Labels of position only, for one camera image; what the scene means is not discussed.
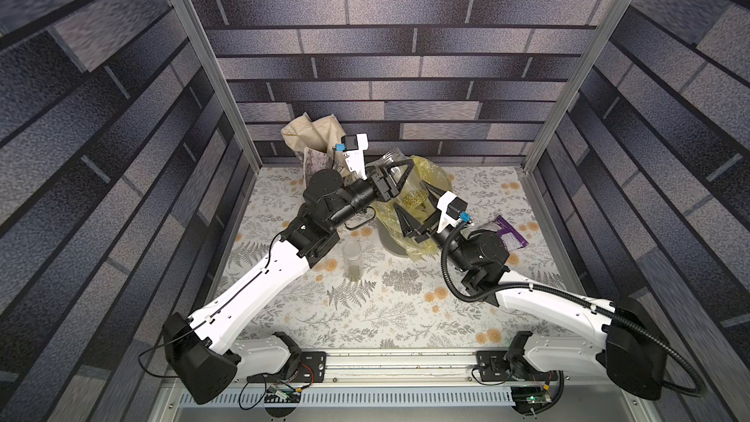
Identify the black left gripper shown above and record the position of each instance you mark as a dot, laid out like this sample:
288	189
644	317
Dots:
383	189

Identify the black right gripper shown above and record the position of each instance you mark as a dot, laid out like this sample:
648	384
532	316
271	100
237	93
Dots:
434	226

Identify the yellow plastic trash bag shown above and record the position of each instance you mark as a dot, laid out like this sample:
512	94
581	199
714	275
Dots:
414	199

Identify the small clear bean jar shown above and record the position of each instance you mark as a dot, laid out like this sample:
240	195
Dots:
403	170

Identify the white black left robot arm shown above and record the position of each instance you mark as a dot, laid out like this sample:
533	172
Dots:
202	349

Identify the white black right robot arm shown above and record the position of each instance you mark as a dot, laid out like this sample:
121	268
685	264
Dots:
620	339

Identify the beige printed tote bag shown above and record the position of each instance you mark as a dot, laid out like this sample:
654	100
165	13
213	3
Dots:
313	142

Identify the purple packet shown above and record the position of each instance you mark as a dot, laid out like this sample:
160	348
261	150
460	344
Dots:
509	235

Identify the green circuit board right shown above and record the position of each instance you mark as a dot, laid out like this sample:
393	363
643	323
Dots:
530	396

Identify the green circuit board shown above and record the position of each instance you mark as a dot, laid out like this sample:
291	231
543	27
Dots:
282	395
530	396

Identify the green circuit board left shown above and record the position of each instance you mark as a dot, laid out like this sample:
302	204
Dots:
282	395

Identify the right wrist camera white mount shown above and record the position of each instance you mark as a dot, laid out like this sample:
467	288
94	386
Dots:
453	211

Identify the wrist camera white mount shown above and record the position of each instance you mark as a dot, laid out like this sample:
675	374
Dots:
353	147
453	211

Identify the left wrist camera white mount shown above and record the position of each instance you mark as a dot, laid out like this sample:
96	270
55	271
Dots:
353	147

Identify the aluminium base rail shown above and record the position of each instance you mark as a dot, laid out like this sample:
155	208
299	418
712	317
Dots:
459	378

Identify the aluminium frame post right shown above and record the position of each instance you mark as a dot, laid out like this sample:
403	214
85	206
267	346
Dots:
594	49

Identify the aluminium frame post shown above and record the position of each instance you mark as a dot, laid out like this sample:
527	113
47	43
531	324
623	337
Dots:
191	23
594	49

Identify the aluminium frame post left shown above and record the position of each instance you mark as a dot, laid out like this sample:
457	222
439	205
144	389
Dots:
191	23

